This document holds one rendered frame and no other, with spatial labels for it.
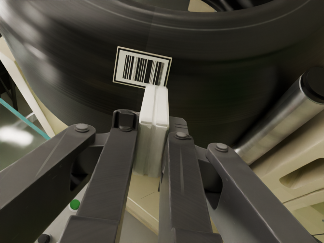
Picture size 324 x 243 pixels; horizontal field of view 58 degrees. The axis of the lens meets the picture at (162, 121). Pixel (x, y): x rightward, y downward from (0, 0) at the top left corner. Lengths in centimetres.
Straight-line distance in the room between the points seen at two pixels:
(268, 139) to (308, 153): 7
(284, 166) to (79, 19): 32
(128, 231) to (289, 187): 56
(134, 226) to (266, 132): 59
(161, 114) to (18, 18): 28
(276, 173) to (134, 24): 29
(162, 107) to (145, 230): 78
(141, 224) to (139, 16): 69
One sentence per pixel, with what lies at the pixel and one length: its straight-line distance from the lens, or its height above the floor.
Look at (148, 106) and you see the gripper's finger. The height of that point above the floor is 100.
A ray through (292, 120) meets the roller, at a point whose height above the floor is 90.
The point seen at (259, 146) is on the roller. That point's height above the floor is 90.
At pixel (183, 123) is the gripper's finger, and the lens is 17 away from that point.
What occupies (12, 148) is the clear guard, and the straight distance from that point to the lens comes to 102.
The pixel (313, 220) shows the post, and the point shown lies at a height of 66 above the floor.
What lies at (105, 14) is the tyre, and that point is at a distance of 35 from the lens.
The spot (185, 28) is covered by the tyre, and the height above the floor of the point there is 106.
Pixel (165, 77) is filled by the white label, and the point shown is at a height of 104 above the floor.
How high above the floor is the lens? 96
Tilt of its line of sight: 10 degrees up
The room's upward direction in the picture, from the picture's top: 54 degrees counter-clockwise
